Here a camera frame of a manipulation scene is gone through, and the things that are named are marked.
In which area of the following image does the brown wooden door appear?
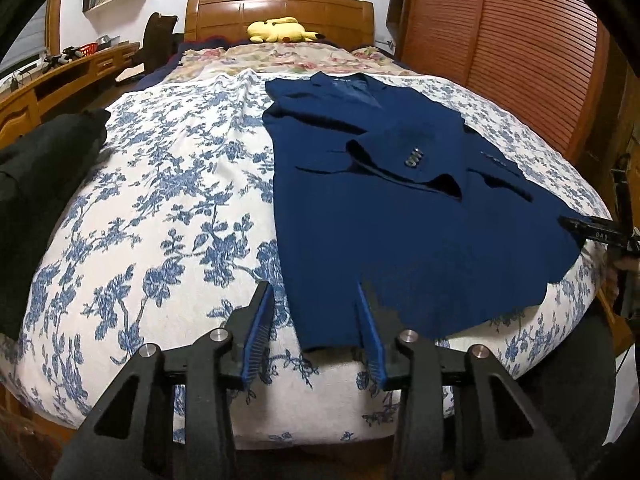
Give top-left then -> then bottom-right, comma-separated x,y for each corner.
575,60 -> 640,173

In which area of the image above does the dark desk chair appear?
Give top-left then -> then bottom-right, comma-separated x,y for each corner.
117,11 -> 178,83

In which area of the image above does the blue floral bed sheet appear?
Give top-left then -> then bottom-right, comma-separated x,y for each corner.
0,67 -> 618,453

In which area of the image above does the navy blue suit jacket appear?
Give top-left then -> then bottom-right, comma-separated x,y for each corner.
261,72 -> 601,352

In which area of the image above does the yellow plush toy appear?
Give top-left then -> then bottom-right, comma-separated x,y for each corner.
246,16 -> 321,44

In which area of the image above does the wooden louvered wardrobe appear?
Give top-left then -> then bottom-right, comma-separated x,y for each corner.
387,0 -> 613,166

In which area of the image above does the black clamp tool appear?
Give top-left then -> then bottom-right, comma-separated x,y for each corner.
42,47 -> 83,67

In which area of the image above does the wooden window frame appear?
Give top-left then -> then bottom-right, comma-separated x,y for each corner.
44,0 -> 66,56

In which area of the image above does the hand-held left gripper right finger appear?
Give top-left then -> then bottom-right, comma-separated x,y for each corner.
356,282 -> 578,480

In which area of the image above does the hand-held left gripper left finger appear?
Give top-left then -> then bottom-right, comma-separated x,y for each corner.
50,281 -> 276,480

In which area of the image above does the grey window blind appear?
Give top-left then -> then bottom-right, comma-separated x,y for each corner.
0,10 -> 48,78

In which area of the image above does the wooden bed headboard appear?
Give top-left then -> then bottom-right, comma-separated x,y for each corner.
185,0 -> 376,47

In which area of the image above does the pink floral quilt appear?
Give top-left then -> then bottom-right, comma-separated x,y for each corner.
170,42 -> 401,86

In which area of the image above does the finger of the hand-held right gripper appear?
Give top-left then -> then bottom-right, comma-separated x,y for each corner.
557,215 -> 596,237

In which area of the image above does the wooden desk with cabinets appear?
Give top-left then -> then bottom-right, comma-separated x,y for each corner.
0,42 -> 141,141

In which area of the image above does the black garment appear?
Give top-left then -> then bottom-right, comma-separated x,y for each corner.
0,108 -> 112,341

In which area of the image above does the dark blue bed sheet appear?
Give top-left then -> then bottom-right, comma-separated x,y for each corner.
137,40 -> 188,92

